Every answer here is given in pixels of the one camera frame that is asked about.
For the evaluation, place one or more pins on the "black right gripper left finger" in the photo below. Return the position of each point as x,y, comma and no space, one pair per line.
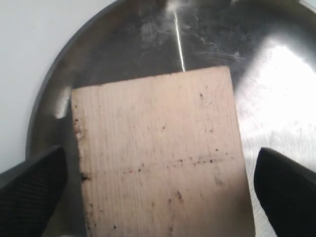
30,192

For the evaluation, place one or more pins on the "light wooden block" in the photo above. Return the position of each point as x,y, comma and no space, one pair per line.
161,156

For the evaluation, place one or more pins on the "round steel plate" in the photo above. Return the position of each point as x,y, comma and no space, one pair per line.
269,46

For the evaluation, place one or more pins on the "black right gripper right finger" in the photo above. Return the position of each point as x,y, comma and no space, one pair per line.
286,192

